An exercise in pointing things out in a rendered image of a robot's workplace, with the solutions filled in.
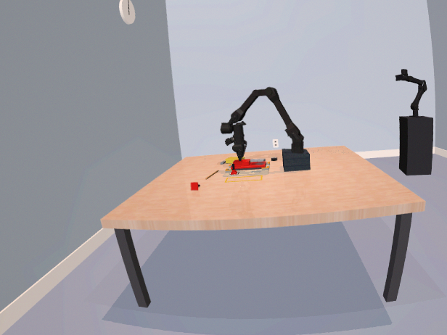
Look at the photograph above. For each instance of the red cube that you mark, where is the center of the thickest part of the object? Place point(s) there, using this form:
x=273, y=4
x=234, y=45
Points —
x=194, y=186

